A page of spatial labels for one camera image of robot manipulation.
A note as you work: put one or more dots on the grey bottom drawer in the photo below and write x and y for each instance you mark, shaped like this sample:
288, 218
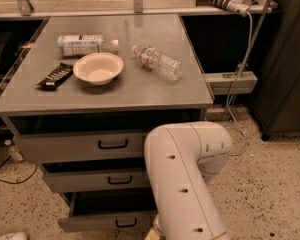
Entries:
119, 209

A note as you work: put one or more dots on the grey drawer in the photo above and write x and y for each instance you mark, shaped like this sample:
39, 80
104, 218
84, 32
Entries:
119, 209
81, 146
66, 177

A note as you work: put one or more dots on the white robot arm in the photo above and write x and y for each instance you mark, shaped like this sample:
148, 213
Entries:
180, 159

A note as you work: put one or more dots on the grey middle drawer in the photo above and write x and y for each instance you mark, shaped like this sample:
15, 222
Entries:
66, 177

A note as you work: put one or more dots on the grey top drawer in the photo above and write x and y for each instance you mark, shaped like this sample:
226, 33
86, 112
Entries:
81, 146

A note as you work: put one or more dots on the grey drawer cabinet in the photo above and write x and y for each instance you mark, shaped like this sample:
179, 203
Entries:
84, 121

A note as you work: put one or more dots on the white shoe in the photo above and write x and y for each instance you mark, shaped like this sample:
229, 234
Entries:
14, 236

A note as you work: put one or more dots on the clear plastic water bottle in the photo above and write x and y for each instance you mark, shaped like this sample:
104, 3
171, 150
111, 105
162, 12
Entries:
159, 62

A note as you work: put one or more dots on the white paper bowl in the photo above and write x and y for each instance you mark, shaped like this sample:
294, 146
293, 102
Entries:
98, 68

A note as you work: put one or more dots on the dark cabinet at right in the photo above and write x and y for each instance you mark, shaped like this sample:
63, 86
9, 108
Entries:
276, 98

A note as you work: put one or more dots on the black snack bar wrapper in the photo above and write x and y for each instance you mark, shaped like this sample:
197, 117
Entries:
56, 77

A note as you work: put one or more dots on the white labelled bottle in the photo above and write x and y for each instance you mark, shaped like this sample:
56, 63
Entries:
83, 44

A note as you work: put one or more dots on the white power strip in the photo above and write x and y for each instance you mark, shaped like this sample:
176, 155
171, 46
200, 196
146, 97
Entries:
234, 6

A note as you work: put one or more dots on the grey metal rail box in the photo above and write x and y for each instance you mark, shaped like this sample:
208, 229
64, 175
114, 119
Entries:
227, 82

